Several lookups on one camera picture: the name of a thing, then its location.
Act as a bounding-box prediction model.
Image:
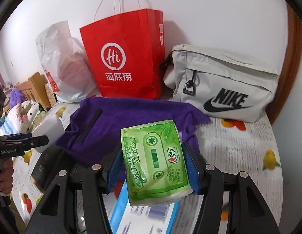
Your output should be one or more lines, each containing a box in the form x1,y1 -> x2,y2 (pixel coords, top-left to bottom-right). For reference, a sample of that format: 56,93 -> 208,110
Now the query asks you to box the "green cassette tissue pack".
120,120 -> 193,206

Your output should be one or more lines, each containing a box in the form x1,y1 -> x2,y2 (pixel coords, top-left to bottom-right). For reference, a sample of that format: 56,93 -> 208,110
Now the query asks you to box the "white sponge block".
32,113 -> 65,153

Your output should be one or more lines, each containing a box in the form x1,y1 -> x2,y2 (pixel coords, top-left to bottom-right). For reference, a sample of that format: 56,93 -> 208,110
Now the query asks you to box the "person's left hand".
0,158 -> 14,195

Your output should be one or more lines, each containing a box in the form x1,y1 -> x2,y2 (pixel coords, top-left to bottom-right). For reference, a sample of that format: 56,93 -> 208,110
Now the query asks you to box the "white plush toy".
20,100 -> 47,134

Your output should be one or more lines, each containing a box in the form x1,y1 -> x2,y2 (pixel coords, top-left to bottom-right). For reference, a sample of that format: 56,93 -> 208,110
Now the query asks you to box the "dark green gold box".
30,144 -> 76,193

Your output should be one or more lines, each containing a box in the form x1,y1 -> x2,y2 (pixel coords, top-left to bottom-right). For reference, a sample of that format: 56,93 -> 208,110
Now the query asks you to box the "purple plush toy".
10,88 -> 26,108

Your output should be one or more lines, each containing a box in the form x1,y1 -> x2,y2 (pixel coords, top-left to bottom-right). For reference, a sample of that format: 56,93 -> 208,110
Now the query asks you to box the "purple towel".
55,97 -> 211,168

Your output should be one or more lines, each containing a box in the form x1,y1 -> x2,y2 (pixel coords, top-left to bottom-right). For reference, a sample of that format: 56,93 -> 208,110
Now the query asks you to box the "wooden bed headboard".
14,72 -> 51,112

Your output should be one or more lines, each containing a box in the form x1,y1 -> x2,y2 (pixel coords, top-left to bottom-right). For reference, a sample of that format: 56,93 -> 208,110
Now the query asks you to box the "brown patterned box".
45,83 -> 57,107

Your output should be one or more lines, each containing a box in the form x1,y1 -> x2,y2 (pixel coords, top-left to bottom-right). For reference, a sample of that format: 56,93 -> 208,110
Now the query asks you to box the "fruit print tablecloth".
12,113 -> 283,233

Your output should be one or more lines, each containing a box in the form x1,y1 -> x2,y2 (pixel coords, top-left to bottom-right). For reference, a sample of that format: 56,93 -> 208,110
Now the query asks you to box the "blue tissue pack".
110,182 -> 179,234

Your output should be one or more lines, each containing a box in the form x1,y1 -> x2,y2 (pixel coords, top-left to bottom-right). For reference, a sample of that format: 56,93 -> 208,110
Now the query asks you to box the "grey Nike waist bag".
164,44 -> 279,123

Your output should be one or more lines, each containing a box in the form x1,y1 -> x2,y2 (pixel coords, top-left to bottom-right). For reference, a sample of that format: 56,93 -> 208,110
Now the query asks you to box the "white Miniso plastic bag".
36,21 -> 101,103

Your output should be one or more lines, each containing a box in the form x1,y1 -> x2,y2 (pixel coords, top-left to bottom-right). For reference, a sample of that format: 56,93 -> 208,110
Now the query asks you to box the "red Haidilao paper bag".
80,9 -> 165,99

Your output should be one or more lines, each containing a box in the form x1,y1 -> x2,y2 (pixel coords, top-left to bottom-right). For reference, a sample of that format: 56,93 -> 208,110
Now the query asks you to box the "brown wooden door frame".
266,6 -> 302,124

